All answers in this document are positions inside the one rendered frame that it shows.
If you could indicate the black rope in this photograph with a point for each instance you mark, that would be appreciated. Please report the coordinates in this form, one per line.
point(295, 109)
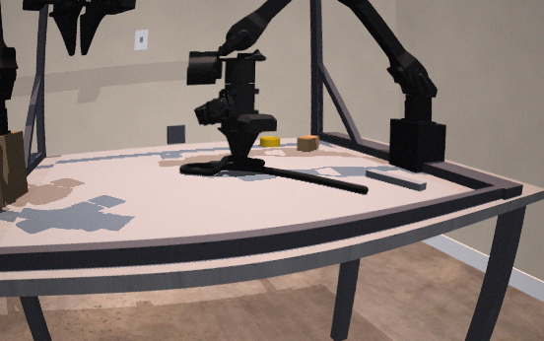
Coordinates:
point(257, 165)

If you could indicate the small orange block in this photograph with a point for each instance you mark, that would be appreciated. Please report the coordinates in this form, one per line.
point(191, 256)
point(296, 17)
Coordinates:
point(307, 143)

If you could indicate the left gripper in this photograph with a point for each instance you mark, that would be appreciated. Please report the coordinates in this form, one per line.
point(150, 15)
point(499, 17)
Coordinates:
point(251, 126)

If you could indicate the grey rectangular bar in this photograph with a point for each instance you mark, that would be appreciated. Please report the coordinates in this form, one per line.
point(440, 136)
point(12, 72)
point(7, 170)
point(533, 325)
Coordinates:
point(396, 179)

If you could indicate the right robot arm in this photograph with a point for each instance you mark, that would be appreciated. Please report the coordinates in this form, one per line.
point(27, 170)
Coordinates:
point(8, 74)

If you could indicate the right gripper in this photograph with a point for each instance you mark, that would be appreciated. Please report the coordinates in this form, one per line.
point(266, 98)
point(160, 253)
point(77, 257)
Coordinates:
point(66, 12)

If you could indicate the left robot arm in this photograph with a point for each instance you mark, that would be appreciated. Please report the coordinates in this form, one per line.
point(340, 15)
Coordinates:
point(203, 67)

